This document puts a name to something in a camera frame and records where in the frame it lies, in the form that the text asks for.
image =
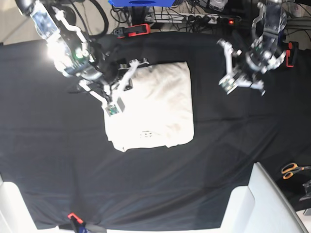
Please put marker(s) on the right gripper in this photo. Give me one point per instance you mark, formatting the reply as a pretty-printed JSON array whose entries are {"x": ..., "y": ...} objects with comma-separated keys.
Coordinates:
[{"x": 104, "y": 66}]

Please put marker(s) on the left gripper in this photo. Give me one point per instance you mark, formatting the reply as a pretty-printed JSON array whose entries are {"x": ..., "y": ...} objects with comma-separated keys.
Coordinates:
[{"x": 245, "y": 77}]

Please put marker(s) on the white T-shirt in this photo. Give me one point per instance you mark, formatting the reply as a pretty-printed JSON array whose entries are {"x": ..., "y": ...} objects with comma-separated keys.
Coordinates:
[{"x": 158, "y": 109}]

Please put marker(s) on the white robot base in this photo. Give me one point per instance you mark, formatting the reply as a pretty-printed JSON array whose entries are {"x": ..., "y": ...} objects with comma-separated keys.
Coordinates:
[
  {"x": 14, "y": 215},
  {"x": 260, "y": 207}
]

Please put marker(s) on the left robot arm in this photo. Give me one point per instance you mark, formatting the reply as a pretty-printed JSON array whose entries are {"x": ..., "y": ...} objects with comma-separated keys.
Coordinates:
[{"x": 264, "y": 53}]

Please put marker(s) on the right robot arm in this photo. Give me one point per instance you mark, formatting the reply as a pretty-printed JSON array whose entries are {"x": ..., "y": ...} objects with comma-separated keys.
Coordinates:
[{"x": 76, "y": 53}]

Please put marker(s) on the orange black clamp top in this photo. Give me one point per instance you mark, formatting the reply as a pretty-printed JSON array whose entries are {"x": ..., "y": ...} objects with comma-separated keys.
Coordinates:
[{"x": 136, "y": 30}]

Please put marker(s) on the orange black clamp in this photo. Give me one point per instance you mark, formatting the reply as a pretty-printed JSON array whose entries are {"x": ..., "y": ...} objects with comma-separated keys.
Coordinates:
[
  {"x": 136, "y": 30},
  {"x": 291, "y": 53}
]

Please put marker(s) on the orange black clamp right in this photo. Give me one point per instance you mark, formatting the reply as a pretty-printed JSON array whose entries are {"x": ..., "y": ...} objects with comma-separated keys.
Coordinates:
[{"x": 291, "y": 53}]

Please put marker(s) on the black power strip red light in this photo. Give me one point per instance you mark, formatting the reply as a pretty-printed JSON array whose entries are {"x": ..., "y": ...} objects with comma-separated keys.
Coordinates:
[{"x": 226, "y": 21}]

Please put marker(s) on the blue plastic box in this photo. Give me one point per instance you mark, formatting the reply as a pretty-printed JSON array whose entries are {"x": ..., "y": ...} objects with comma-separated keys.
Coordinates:
[{"x": 141, "y": 3}]

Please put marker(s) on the white power strip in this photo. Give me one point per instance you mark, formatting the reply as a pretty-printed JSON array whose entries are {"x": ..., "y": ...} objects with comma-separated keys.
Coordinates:
[{"x": 159, "y": 17}]

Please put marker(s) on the black table cloth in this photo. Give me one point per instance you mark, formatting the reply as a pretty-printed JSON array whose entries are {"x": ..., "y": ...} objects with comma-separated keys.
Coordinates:
[{"x": 54, "y": 148}]

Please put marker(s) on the orange clamp bottom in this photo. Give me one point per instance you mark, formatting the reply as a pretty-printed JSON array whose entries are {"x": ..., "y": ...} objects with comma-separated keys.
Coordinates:
[{"x": 76, "y": 223}]

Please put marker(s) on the orange handled scissors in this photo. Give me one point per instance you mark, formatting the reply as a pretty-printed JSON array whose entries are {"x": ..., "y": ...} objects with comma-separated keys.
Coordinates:
[{"x": 292, "y": 168}]

